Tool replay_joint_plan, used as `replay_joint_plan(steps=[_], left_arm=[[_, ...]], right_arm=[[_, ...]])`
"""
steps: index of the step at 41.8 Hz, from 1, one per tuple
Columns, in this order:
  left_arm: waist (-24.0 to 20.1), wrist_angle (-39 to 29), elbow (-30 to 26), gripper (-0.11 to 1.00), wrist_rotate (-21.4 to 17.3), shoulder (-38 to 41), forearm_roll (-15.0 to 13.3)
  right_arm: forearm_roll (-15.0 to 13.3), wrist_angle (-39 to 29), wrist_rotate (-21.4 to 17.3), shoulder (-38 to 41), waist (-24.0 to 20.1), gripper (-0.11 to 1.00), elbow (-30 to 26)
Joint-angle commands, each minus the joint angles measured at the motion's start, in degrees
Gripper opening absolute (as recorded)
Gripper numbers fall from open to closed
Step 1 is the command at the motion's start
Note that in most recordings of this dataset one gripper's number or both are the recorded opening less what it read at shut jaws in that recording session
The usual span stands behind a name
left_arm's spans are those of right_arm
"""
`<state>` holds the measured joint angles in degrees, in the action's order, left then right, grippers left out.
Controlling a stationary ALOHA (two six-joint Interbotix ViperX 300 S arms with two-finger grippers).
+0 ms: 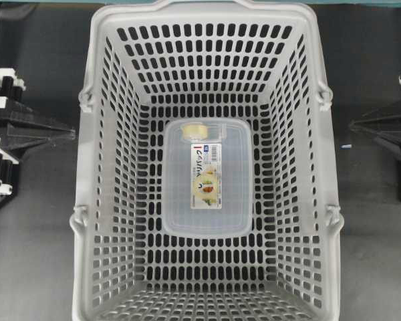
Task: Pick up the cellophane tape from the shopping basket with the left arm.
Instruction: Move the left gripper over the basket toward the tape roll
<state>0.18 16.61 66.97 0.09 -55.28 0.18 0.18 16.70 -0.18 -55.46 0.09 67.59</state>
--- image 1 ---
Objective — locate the grey plastic shopping basket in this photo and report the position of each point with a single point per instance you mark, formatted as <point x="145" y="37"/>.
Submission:
<point x="151" y="64"/>

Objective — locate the cellophane tape in clear dispenser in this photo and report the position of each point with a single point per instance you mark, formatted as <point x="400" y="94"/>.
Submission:
<point x="202" y="132"/>

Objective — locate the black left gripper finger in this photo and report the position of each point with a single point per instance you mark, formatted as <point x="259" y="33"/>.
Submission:
<point x="19" y="113"/>
<point x="18" y="141"/>

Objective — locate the clear plastic food container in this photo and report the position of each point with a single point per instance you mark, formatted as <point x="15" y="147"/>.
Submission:
<point x="207" y="187"/>

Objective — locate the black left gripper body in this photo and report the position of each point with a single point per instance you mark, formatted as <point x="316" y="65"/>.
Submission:
<point x="11" y="88"/>

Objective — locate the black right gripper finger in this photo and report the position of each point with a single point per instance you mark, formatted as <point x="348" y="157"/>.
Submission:
<point x="389" y="139"/>
<point x="382" y="120"/>

